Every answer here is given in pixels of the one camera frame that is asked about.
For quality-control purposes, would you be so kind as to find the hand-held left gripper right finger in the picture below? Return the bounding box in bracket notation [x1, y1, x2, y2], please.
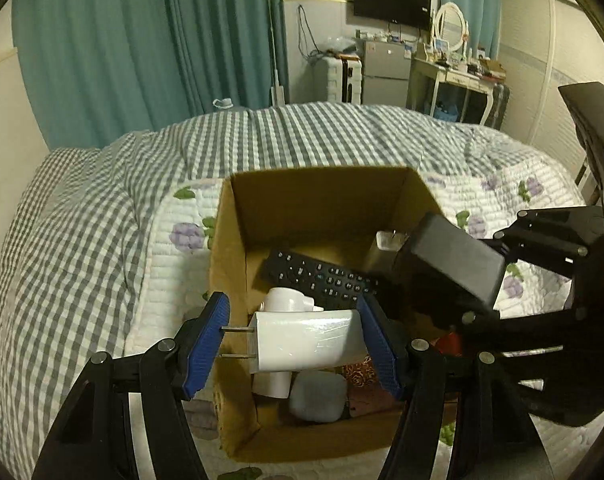
[358, 294, 555, 480]

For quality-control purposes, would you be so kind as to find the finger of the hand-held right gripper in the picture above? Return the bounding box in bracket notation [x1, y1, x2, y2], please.
[427, 305, 583, 361]
[493, 207, 604, 278]

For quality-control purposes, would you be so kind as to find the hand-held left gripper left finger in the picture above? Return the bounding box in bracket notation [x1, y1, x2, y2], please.
[32, 292, 231, 480]

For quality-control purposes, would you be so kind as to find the red patterned box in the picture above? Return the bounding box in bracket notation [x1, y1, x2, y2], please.
[341, 355, 408, 418]

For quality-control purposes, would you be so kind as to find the grey pouch case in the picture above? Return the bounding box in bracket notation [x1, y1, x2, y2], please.
[288, 371, 349, 422]

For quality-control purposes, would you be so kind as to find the white power adapter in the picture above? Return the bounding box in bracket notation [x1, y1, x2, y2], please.
[219, 310, 368, 376]

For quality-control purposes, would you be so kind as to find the black rectangular box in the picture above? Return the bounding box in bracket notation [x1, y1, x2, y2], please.
[394, 212, 505, 311]

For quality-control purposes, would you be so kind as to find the white bottle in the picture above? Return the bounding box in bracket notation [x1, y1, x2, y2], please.
[252, 286, 317, 400]

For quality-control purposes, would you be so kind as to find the black remote control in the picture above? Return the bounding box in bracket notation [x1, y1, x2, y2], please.
[259, 249, 383, 311]

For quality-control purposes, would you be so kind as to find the cardboard box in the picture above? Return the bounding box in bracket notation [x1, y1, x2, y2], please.
[209, 166, 463, 463]

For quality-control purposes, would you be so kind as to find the floral quilted blanket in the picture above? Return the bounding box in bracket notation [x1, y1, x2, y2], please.
[127, 170, 604, 480]

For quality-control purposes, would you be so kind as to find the dark striped suitcase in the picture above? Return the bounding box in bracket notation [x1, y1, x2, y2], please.
[484, 82, 510, 128]

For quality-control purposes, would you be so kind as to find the white wardrobe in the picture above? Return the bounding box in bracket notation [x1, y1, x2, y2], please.
[497, 0, 604, 191]

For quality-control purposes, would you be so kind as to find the grey checked blanket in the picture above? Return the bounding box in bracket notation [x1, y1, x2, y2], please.
[0, 102, 583, 466]

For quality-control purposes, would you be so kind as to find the white dressing table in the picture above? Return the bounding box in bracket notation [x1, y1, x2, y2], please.
[407, 55, 498, 126]

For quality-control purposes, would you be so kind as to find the grey fridge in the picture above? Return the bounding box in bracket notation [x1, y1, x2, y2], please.
[363, 40, 412, 107]

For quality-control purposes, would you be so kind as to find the oval white mirror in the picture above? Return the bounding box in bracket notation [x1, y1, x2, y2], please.
[432, 2, 469, 53]

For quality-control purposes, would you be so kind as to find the white suitcase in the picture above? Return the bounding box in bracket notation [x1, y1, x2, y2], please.
[313, 55, 365, 105]

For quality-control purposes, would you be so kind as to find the black television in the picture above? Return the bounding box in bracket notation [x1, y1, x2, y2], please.
[353, 0, 432, 31]

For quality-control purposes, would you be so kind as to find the wide green curtain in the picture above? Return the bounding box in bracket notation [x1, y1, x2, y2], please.
[12, 0, 289, 148]

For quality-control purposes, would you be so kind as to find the hanging wall cable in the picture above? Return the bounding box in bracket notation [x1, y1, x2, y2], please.
[297, 4, 323, 61]

